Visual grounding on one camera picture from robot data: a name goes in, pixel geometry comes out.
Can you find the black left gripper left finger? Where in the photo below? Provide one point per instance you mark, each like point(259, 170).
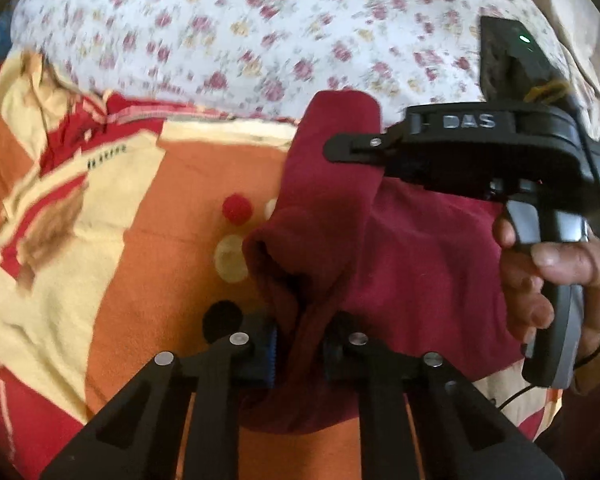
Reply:
point(178, 417)

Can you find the person's right hand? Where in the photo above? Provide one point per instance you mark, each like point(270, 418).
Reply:
point(524, 273)

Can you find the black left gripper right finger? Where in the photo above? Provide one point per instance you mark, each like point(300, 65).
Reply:
point(421, 419)

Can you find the orange yellow red cartoon blanket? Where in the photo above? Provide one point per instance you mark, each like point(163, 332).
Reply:
point(121, 225)

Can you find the dark red knit garment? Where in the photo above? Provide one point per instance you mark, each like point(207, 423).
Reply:
point(415, 270)

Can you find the white floral quilt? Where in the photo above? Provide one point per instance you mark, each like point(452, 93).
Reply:
point(269, 57)

